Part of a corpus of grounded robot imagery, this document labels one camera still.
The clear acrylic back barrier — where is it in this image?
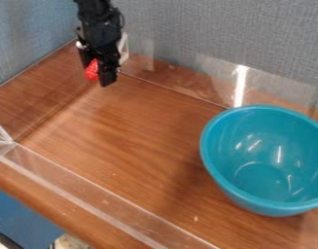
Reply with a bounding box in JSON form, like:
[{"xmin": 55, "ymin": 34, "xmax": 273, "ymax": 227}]
[{"xmin": 115, "ymin": 34, "xmax": 318, "ymax": 113}]

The clear acrylic front barrier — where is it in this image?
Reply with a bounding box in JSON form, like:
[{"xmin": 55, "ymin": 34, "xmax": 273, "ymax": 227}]
[{"xmin": 0, "ymin": 125, "xmax": 218, "ymax": 249}]

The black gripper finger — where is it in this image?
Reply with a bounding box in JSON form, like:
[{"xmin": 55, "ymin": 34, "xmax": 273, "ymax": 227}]
[
  {"xmin": 77, "ymin": 50, "xmax": 95, "ymax": 68},
  {"xmin": 97, "ymin": 59, "xmax": 119, "ymax": 87}
]

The clear acrylic barrier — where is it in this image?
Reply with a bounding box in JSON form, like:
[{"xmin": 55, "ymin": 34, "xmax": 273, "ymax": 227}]
[
  {"xmin": 115, "ymin": 34, "xmax": 318, "ymax": 113},
  {"xmin": 0, "ymin": 125, "xmax": 218, "ymax": 249}
]

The red strawberry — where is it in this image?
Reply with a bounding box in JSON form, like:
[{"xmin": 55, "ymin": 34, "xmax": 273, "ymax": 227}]
[{"xmin": 84, "ymin": 59, "xmax": 99, "ymax": 81}]

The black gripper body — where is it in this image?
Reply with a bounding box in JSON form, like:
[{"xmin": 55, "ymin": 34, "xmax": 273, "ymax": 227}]
[{"xmin": 76, "ymin": 20, "xmax": 122, "ymax": 61}]

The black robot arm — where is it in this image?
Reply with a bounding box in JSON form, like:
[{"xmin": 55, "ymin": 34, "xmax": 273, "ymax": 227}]
[{"xmin": 72, "ymin": 0, "xmax": 124, "ymax": 87}]

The blue plastic bowl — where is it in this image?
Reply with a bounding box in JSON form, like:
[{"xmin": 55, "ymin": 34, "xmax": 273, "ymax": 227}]
[{"xmin": 199, "ymin": 105, "xmax": 318, "ymax": 217}]

